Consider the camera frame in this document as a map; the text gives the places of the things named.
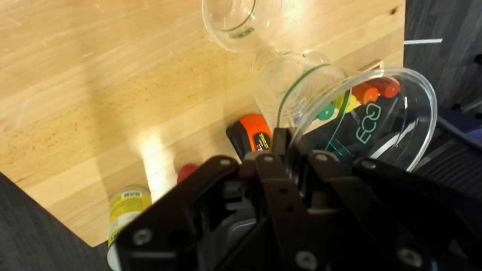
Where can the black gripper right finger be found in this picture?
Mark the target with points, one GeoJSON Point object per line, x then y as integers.
{"type": "Point", "coordinates": [401, 212]}

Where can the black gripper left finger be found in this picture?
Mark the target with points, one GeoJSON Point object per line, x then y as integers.
{"type": "Point", "coordinates": [281, 201]}

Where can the clear cup with ECO print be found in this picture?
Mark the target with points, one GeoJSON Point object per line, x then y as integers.
{"type": "Point", "coordinates": [401, 126]}

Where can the orange black tape measure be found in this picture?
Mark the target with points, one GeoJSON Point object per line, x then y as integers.
{"type": "Point", "coordinates": [251, 132]}

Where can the small red toy fruit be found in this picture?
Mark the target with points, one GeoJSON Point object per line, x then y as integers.
{"type": "Point", "coordinates": [187, 173]}

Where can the yellow green spray bottle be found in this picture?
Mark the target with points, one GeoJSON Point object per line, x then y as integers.
{"type": "Point", "coordinates": [129, 206]}

